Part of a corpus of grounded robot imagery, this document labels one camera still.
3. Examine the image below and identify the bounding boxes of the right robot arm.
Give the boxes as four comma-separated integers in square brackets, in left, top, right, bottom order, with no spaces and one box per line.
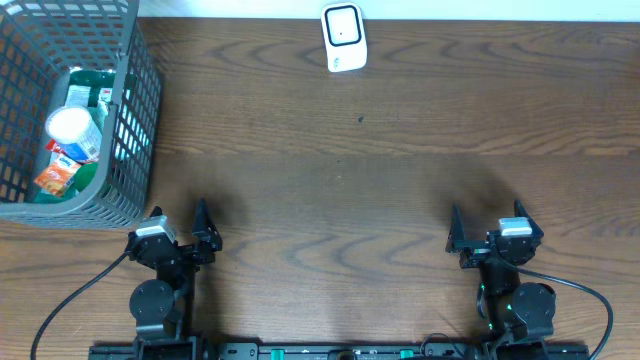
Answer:
[445,201,556,359]

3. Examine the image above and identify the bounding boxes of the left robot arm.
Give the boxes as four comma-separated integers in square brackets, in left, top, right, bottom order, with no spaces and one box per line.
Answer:
[125,198,223,360]

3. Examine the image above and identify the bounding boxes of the green box with label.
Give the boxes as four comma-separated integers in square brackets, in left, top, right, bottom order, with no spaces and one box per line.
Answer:
[65,70,115,108]

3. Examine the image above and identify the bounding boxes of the white barcode scanner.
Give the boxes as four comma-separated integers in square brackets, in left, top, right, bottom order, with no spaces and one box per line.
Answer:
[320,2,368,73]

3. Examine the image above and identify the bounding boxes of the grey plastic mesh basket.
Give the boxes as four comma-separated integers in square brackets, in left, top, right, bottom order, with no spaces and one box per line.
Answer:
[1,0,162,229]

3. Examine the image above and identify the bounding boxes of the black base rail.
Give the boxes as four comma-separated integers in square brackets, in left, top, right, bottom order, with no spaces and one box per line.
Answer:
[88,341,591,360]

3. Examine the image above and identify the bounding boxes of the mint green wipes pack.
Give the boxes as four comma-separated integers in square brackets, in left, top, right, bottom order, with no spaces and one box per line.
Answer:
[94,100,109,131]

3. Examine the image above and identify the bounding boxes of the red packet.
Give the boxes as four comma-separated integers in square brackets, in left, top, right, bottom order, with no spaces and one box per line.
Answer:
[45,139,66,155]

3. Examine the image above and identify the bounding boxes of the green lid white jar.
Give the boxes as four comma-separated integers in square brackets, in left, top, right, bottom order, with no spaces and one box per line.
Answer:
[74,162,98,192]

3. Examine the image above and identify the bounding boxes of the orange snack packet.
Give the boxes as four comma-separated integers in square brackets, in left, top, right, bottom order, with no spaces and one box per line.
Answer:
[34,153,82,198]

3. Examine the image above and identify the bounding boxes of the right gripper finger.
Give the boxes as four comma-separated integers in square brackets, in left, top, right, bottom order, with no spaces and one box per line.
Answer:
[514,199,543,235]
[445,205,466,253]

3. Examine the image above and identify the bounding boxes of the white tub blue label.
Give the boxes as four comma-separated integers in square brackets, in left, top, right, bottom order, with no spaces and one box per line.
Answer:
[45,106,102,163]

